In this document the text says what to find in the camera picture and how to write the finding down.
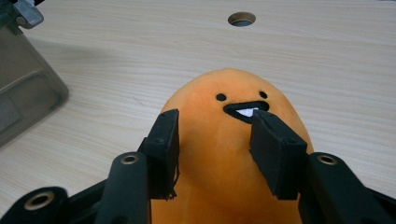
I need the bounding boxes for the grey transparent storage box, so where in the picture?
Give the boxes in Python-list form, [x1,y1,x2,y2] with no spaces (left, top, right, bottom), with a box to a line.
[0,0,70,149]

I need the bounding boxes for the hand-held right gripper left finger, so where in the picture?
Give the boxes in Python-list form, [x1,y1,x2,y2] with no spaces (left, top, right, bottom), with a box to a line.
[94,108,181,224]

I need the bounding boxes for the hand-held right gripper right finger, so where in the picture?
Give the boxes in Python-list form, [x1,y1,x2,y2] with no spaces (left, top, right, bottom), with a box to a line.
[248,109,396,224]

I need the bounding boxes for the orange plush toy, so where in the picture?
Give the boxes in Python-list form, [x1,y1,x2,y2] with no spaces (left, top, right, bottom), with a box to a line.
[150,67,315,224]

